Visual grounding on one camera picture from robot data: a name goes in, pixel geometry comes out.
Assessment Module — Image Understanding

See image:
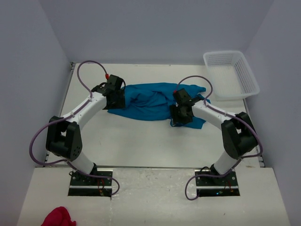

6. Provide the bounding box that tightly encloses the red t shirt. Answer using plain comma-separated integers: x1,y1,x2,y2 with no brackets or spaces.
41,207,77,226

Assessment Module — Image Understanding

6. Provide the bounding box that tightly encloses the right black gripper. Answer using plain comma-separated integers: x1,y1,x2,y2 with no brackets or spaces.
170,104,193,126

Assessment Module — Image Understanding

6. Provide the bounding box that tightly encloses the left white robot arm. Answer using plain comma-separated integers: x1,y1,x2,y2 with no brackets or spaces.
46,75,125,185

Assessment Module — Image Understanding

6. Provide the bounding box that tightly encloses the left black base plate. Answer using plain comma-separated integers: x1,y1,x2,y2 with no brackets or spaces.
68,171,112,197

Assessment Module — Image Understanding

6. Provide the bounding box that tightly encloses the purple cable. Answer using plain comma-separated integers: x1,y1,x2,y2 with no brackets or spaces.
29,60,120,196
175,75,263,201

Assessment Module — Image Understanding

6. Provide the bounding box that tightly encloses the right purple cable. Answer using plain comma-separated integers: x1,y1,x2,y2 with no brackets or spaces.
175,75,263,201

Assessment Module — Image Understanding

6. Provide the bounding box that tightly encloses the blue t shirt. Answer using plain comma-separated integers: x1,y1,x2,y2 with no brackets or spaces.
107,82,211,129

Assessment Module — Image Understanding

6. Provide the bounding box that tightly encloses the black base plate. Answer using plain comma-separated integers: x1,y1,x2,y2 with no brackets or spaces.
195,171,240,197
68,171,112,197

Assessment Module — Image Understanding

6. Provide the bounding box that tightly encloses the white plastic basket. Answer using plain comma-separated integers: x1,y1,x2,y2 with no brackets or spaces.
203,50,260,101

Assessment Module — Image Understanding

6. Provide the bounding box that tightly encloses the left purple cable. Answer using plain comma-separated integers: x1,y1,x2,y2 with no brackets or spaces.
29,60,120,196

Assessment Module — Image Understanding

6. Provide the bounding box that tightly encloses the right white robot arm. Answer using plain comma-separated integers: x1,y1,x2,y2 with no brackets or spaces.
170,89,259,185

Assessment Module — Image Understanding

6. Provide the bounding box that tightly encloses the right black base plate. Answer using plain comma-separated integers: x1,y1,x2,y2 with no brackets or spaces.
195,171,240,197

